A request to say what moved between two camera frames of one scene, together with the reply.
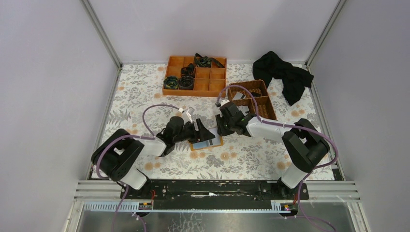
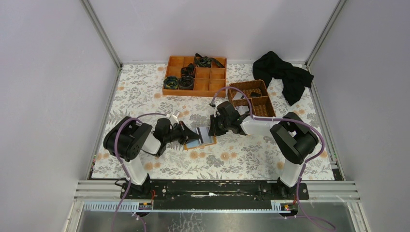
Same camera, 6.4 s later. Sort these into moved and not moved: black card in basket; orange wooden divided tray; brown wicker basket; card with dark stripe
Moved: card with dark stripe
Not moved: black card in basket; brown wicker basket; orange wooden divided tray
